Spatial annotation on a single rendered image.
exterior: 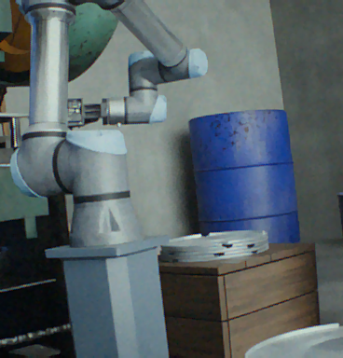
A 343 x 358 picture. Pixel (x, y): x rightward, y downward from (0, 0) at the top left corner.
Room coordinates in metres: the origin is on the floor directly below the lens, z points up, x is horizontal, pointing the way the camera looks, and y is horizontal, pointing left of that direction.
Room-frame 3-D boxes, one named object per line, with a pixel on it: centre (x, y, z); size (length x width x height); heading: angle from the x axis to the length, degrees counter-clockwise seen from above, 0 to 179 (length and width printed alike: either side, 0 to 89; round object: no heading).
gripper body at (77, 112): (1.78, 0.20, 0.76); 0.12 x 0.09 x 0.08; 96
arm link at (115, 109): (1.79, 0.12, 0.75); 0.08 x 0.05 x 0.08; 6
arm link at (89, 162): (1.39, 0.14, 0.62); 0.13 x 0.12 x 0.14; 59
